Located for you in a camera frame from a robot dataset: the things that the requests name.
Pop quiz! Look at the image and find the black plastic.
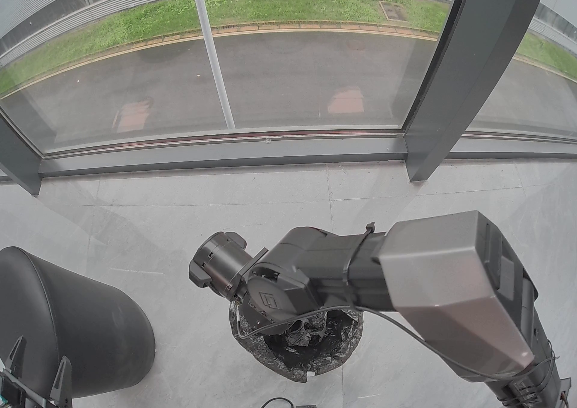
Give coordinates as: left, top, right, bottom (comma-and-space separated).
285, 314, 329, 347

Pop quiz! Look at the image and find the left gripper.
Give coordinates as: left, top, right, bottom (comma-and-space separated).
0, 335, 74, 408

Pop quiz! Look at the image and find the window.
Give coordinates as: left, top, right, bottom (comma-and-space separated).
0, 0, 577, 197

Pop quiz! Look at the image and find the black plastic bag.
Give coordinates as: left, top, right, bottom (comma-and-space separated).
229, 300, 364, 383

